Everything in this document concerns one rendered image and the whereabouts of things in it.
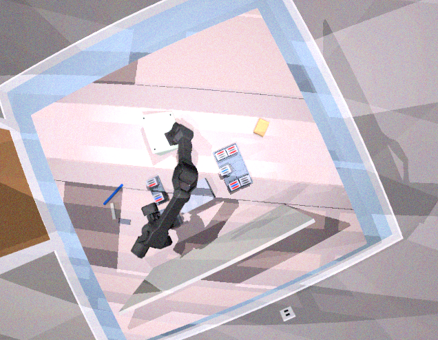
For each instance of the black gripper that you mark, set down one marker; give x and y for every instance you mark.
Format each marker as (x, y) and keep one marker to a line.
(152, 212)

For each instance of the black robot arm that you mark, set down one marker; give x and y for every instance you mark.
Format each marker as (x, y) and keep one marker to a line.
(155, 234)

